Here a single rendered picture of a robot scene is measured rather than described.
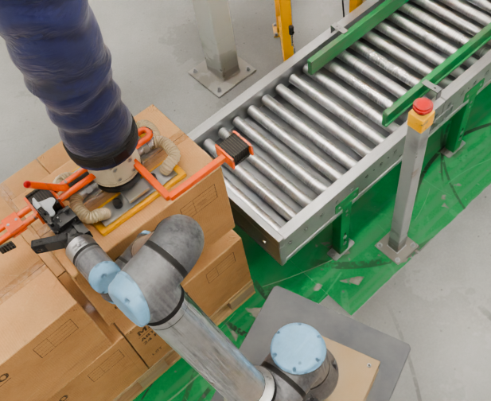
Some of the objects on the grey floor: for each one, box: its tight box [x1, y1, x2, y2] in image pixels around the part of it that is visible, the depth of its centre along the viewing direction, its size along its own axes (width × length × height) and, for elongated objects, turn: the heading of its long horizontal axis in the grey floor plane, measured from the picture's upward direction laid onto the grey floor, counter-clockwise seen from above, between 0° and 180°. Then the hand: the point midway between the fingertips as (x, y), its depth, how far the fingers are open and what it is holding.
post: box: [387, 109, 435, 254], centre depth 262 cm, size 7×7×100 cm
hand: (37, 208), depth 192 cm, fingers closed on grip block, 6 cm apart
